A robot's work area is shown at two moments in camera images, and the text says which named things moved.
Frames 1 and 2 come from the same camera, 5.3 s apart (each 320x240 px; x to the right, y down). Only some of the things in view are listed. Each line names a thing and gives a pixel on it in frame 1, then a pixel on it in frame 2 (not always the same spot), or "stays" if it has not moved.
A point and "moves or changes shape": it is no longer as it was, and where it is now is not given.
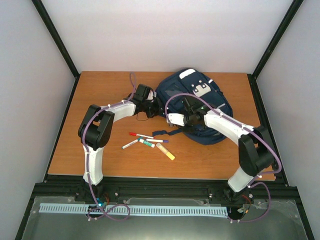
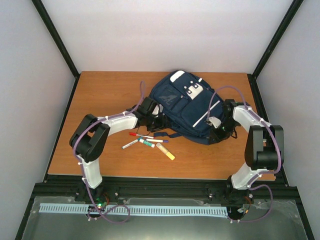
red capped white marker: (133, 134) stays
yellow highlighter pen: (171, 156) stays
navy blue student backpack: (204, 89) moves or changes shape
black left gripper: (158, 109) -> (162, 124)
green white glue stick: (147, 143) stays
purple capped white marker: (157, 140) stays
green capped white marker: (131, 143) stays
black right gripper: (191, 130) -> (217, 136)
